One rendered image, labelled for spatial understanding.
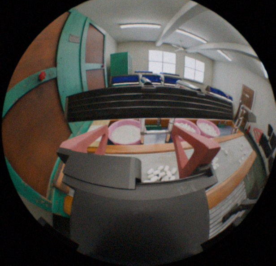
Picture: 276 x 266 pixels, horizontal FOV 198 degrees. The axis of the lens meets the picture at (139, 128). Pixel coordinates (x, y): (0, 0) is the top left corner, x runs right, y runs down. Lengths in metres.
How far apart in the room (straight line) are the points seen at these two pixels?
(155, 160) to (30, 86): 0.68
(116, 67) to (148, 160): 2.77
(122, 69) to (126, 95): 2.72
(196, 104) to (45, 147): 0.56
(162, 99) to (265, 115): 4.87
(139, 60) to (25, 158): 5.31
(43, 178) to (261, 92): 5.55
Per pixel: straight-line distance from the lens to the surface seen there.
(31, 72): 0.44
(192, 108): 0.25
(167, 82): 0.79
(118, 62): 2.96
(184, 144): 0.59
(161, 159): 0.51
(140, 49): 5.40
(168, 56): 5.53
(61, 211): 0.54
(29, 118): 0.40
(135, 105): 0.21
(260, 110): 4.98
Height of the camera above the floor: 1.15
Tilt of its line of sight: 37 degrees down
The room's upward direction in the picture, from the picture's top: straight up
